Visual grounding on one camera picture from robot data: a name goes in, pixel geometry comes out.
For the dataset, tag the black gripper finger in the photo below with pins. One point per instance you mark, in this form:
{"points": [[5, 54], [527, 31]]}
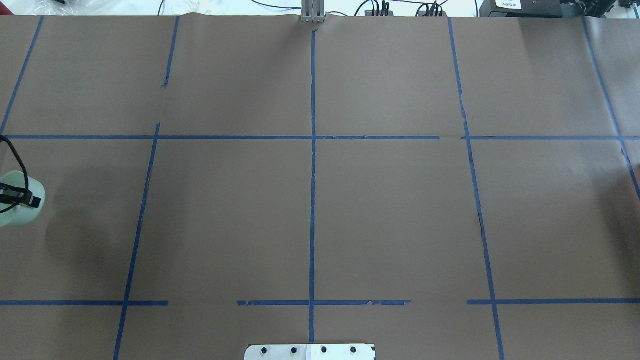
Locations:
{"points": [[22, 196]]}

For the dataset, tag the mint green bowl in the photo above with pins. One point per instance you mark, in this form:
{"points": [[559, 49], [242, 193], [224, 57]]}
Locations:
{"points": [[12, 184]]}

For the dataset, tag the black computer box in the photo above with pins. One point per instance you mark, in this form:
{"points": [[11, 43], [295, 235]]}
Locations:
{"points": [[521, 9]]}

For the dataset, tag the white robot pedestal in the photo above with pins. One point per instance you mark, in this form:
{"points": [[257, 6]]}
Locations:
{"points": [[331, 351]]}

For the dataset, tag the aluminium frame post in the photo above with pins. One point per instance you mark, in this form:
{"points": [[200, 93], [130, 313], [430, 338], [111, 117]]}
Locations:
{"points": [[313, 11]]}

